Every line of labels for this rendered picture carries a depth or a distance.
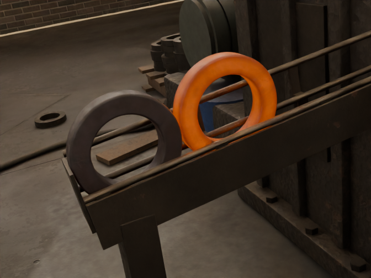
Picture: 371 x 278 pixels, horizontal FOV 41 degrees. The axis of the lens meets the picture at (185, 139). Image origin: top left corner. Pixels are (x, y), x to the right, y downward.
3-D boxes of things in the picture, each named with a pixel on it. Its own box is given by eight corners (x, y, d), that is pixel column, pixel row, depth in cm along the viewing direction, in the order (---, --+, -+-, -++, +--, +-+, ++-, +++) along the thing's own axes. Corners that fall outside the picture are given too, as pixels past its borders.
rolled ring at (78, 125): (163, 74, 76) (155, 70, 78) (48, 124, 71) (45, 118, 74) (196, 174, 84) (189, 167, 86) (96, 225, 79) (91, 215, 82)
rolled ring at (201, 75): (284, 140, 89) (274, 134, 92) (270, 40, 81) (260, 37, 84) (191, 177, 83) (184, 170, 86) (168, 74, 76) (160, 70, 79)
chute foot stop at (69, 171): (82, 213, 84) (61, 158, 79) (86, 212, 84) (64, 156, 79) (92, 234, 77) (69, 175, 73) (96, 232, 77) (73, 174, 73)
